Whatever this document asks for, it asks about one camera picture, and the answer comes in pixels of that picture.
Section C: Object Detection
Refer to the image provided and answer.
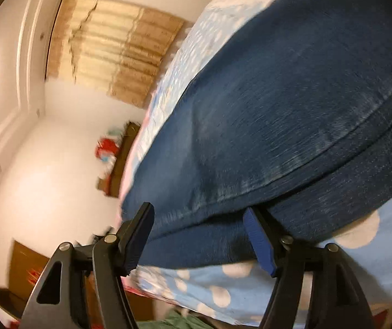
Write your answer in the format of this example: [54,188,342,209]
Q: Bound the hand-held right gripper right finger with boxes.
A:
[243,206,376,329]

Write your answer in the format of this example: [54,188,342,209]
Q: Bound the green quilted cloth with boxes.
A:
[137,310,217,329]

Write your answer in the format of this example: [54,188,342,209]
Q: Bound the brown wooden door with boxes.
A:
[9,240,50,302]

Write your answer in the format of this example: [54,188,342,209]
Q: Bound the beige patterned curtain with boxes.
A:
[46,0,185,109]

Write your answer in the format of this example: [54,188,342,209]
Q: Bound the brown wooden dresser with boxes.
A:
[96,121,142,198]

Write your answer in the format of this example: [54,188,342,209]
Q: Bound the red gift box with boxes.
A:
[95,137,119,160]

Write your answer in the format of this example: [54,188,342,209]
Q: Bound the blue denim pants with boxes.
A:
[120,0,392,270]

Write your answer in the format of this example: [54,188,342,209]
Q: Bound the blue polka-dot bed sheet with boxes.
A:
[119,0,392,328]

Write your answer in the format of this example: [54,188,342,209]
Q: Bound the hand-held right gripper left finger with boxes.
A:
[19,202,155,329]

